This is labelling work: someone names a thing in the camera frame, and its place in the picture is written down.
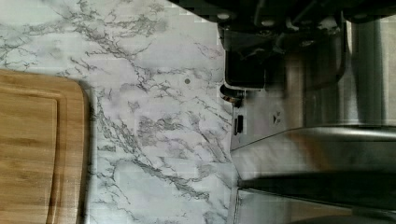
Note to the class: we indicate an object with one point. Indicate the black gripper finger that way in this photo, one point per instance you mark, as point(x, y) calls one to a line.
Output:
point(251, 63)

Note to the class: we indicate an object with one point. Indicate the stainless steel slot toaster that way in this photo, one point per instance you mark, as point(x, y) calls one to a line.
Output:
point(340, 91)

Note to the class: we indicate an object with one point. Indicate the stainless steel toaster oven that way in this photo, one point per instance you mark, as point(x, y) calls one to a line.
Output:
point(343, 167)

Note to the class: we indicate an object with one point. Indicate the bamboo cutting board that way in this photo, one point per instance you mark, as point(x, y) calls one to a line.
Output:
point(45, 134)

